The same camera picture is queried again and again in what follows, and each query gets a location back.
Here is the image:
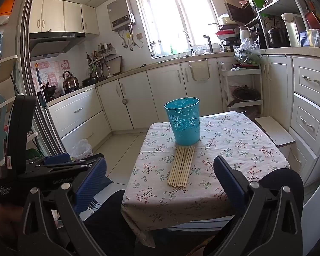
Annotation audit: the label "black wok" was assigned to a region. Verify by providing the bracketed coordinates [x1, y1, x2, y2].
[82, 76, 99, 87]

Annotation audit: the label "person's left hand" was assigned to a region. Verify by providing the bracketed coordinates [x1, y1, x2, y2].
[0, 203, 26, 246]

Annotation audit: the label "kitchen window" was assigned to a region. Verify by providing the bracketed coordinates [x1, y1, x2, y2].
[133, 0, 222, 59]

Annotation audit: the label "mop handle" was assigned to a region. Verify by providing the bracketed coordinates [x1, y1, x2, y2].
[35, 63, 47, 110]

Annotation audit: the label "steel kettle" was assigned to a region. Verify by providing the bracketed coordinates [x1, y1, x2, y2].
[62, 70, 79, 91]

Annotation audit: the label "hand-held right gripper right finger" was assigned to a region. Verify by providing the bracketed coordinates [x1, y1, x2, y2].
[203, 155, 304, 256]

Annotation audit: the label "steel sink faucet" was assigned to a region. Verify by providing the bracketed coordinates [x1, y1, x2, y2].
[183, 31, 196, 56]

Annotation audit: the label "grey wall water heater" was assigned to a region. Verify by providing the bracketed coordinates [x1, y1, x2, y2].
[107, 0, 136, 32]

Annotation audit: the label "floral tablecloth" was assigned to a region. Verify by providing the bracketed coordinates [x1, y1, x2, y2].
[121, 111, 290, 247]

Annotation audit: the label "person's left leg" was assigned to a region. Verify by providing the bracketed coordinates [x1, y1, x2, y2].
[83, 189, 139, 256]

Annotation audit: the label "white electric water pot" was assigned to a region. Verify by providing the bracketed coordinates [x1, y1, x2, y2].
[281, 13, 306, 48]

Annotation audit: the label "cream hanging bin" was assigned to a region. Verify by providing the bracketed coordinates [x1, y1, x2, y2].
[189, 59, 211, 81]

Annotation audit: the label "cream drawer unit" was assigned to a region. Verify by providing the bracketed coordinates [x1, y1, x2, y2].
[261, 53, 320, 187]

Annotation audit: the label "white storage cart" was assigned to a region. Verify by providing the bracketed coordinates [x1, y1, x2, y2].
[219, 62, 263, 114]

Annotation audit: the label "wall utensil rack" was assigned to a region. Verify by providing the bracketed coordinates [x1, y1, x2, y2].
[86, 43, 123, 76]

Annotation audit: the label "range hood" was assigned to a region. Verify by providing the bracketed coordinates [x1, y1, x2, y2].
[29, 32, 86, 58]

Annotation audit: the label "blue perforated plastic basket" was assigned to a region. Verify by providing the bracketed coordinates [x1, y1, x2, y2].
[164, 97, 201, 146]

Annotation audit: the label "black tap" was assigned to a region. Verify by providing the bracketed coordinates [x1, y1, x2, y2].
[203, 35, 214, 54]

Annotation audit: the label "row of wooden chopsticks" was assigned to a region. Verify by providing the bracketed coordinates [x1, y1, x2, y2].
[167, 145, 196, 188]

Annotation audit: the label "cream upper cabinets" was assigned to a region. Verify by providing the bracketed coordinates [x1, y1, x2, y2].
[29, 0, 100, 35]

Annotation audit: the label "plastic bag of vegetables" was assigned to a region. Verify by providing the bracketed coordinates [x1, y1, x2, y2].
[234, 39, 262, 66]

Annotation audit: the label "blue wooden folding frame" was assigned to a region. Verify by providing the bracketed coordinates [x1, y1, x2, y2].
[0, 55, 24, 150]

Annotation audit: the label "white thermos jug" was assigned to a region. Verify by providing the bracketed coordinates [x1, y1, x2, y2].
[239, 26, 252, 46]

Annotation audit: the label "metal shelf rack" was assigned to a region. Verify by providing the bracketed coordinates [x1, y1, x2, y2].
[252, 0, 320, 49]

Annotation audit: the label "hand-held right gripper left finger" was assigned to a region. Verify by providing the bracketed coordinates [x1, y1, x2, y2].
[17, 158, 108, 256]

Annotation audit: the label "dark frying pan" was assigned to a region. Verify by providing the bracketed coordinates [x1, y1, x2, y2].
[227, 85, 261, 107]

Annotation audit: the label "white stool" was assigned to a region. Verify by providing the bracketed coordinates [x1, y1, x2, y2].
[255, 116, 295, 148]

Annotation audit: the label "clear plastic bag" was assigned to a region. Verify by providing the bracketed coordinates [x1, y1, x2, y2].
[70, 139, 93, 160]

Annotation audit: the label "cream base cabinets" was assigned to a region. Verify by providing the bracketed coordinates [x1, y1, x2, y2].
[47, 56, 267, 150]

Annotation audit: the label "stack of dishes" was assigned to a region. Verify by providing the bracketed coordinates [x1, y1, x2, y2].
[215, 24, 240, 46]

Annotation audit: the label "sliding door frame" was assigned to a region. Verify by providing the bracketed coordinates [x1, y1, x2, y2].
[16, 0, 67, 155]

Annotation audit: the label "black rice cooker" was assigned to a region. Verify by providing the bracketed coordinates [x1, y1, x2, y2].
[267, 27, 291, 48]

